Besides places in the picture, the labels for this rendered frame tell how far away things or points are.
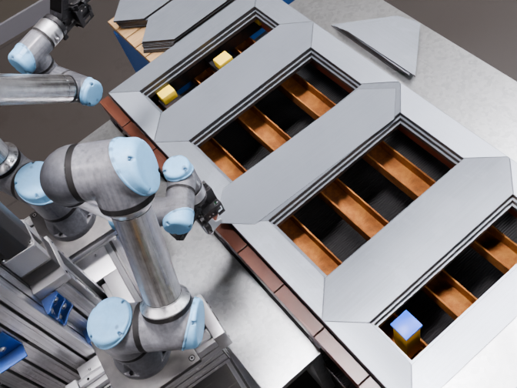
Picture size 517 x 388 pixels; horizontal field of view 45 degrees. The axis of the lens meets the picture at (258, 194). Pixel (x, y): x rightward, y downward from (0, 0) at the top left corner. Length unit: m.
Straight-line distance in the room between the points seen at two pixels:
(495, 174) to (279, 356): 0.84
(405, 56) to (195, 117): 0.78
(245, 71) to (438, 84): 0.68
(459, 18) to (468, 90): 1.34
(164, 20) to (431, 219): 1.38
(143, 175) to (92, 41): 2.96
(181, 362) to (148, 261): 0.40
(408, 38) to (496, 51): 1.10
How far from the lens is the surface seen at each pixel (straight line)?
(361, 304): 1.78
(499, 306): 1.79
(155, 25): 2.66
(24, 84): 1.65
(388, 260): 1.83
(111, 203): 1.24
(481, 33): 3.54
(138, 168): 1.19
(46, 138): 3.75
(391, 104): 2.13
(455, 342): 1.75
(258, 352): 1.98
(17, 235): 1.50
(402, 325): 1.73
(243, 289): 2.06
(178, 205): 1.58
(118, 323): 1.47
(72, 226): 1.88
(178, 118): 2.27
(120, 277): 1.91
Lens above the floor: 2.52
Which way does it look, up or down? 56 degrees down
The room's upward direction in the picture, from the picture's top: 23 degrees counter-clockwise
